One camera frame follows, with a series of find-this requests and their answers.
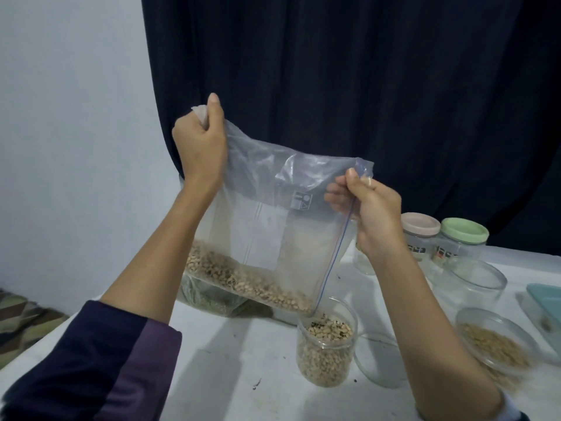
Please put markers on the clear zip bag of black-eyed peas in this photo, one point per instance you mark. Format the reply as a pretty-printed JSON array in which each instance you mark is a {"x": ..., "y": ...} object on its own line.
[{"x": 263, "y": 215}]

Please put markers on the transparent jar pink lid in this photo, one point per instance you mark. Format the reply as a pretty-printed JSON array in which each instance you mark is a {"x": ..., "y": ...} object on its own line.
[{"x": 422, "y": 223}]

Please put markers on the dark navy curtain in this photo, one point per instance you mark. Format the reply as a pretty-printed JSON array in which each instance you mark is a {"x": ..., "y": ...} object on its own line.
[{"x": 368, "y": 74}]

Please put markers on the person's right forearm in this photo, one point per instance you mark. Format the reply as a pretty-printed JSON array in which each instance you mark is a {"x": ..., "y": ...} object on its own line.
[{"x": 429, "y": 346}]

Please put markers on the person's left hand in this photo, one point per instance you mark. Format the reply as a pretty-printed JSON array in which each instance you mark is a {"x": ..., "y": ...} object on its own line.
[{"x": 202, "y": 149}]

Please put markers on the transparent jar green lid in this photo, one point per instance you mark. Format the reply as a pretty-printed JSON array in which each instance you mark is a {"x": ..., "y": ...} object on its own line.
[{"x": 464, "y": 229}]

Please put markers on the clear bag with green beans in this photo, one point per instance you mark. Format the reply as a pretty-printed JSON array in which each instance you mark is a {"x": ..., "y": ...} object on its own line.
[{"x": 206, "y": 298}]

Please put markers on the clear round lid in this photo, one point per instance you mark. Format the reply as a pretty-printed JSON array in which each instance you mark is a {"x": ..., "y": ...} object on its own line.
[{"x": 381, "y": 362}]

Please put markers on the person's left forearm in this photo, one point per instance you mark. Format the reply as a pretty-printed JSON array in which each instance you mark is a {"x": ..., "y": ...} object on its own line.
[{"x": 149, "y": 285}]

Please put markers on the pile of yellow soybeans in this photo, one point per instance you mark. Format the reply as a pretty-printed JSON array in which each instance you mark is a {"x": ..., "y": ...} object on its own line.
[{"x": 495, "y": 344}]

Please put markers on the transparent jar blue lid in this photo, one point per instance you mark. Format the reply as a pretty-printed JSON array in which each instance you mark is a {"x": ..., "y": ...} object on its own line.
[{"x": 364, "y": 260}]

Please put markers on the person's right hand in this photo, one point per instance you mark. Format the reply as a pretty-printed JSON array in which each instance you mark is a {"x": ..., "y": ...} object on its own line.
[{"x": 377, "y": 215}]

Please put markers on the teal lidded plastic container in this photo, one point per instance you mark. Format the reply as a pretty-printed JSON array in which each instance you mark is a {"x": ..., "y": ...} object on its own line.
[{"x": 548, "y": 304}]

